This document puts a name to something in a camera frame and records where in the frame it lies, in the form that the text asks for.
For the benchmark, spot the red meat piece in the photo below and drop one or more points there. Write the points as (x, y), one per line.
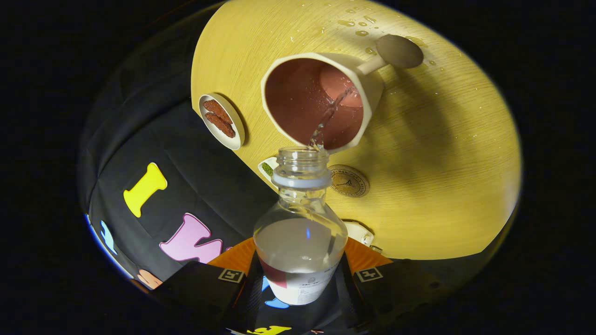
(216, 110)
(221, 125)

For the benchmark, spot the wooden table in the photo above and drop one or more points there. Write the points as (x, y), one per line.
(442, 163)

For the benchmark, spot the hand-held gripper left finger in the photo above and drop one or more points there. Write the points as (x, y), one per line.
(251, 298)

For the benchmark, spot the black backdrop cloth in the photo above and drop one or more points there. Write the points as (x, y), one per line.
(186, 153)

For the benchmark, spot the round wooden coaster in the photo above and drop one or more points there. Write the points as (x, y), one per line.
(349, 182)

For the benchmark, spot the white oval plate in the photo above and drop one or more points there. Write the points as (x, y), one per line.
(237, 135)

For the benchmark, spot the white divided bean tray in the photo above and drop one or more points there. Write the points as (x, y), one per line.
(266, 168)

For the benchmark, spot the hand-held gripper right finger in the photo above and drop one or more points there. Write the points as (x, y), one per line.
(347, 298)

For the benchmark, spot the clear juice bottle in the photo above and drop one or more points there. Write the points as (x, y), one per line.
(300, 251)

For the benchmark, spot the beige cup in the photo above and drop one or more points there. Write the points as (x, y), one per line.
(372, 88)

